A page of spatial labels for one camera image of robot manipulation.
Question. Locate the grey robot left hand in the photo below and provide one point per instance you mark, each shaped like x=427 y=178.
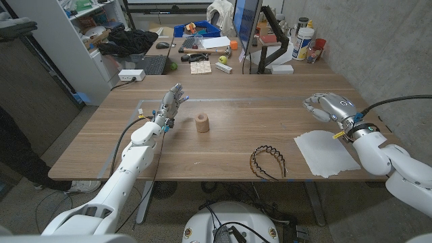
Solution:
x=169 y=106

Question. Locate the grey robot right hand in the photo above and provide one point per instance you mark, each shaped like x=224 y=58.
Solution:
x=337 y=106

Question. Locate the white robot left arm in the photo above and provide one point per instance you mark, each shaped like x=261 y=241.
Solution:
x=125 y=179

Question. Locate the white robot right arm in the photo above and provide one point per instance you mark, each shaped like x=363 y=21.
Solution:
x=405 y=168

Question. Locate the person forearm grey sleeve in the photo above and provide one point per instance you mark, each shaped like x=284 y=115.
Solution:
x=15 y=28

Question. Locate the tan tape roll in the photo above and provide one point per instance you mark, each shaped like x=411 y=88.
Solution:
x=202 y=124

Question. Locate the white paper towel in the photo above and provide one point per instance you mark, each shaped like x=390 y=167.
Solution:
x=320 y=153

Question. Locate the small green ball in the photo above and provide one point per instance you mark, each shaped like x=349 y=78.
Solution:
x=173 y=66

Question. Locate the black laptop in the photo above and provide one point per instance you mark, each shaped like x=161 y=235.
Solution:
x=155 y=64

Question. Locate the white power adapter box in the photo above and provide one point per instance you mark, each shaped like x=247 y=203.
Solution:
x=131 y=74

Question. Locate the wooden block grid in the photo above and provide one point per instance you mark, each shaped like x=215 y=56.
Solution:
x=200 y=67

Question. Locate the black tool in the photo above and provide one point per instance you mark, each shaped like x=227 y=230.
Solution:
x=197 y=57

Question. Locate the clear glass jar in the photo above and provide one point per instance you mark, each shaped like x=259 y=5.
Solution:
x=313 y=54

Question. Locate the black computer mouse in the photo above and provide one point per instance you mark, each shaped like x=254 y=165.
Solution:
x=162 y=45

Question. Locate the black keyboard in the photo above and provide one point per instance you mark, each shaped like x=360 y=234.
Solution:
x=187 y=44

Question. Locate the red cup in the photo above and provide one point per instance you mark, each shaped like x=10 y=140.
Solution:
x=320 y=43

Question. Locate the flat white box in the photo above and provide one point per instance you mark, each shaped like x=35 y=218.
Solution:
x=282 y=69

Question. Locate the long white box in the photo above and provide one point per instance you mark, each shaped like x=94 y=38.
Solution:
x=223 y=67

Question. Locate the white wipes canister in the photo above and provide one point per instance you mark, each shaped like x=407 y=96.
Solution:
x=302 y=44

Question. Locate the black crumpled jacket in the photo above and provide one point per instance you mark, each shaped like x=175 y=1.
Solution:
x=130 y=42

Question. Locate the white paper sheet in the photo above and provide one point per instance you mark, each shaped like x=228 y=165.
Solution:
x=216 y=42

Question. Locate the black round floor fan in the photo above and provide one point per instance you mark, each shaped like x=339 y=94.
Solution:
x=164 y=189

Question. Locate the blue plastic bin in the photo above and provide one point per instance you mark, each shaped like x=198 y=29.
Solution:
x=212 y=31

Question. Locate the orange cube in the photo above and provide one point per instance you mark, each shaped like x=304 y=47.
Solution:
x=234 y=45

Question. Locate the black lid bottle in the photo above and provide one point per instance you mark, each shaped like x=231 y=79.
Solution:
x=302 y=23

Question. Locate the grey table leg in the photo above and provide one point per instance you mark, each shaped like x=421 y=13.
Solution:
x=315 y=206
x=144 y=202

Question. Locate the brown toothed headband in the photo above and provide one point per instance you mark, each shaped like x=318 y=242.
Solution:
x=254 y=166

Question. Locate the white hanging jacket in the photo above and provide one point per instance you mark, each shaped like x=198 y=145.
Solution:
x=221 y=13

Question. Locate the computer monitor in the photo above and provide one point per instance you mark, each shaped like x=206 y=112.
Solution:
x=246 y=20

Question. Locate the white shelf unit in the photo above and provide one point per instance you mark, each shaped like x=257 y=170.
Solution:
x=64 y=50

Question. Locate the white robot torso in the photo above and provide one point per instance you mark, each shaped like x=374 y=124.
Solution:
x=202 y=222

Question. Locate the person in dark trousers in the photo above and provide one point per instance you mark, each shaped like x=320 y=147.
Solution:
x=13 y=152

